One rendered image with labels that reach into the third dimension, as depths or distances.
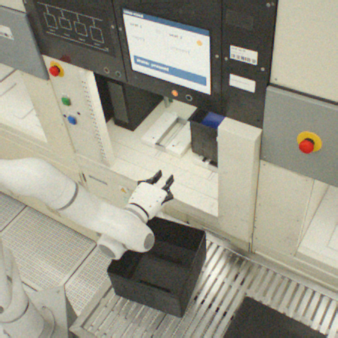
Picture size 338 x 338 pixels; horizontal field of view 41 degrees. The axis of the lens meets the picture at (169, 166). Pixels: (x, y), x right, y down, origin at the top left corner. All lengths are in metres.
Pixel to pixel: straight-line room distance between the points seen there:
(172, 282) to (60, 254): 1.23
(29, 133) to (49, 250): 0.87
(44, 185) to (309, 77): 0.70
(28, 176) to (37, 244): 1.86
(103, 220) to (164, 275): 0.59
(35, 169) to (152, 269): 0.82
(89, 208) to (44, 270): 1.64
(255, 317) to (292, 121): 0.68
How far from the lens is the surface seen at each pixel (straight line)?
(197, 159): 1.95
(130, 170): 1.99
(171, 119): 2.14
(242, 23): 1.18
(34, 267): 2.88
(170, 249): 1.84
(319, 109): 1.22
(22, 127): 2.38
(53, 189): 1.15
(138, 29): 1.38
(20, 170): 1.13
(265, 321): 1.61
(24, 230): 3.05
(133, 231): 1.27
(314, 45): 1.15
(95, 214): 1.25
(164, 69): 1.40
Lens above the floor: 2.33
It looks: 48 degrees down
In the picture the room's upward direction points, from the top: 7 degrees counter-clockwise
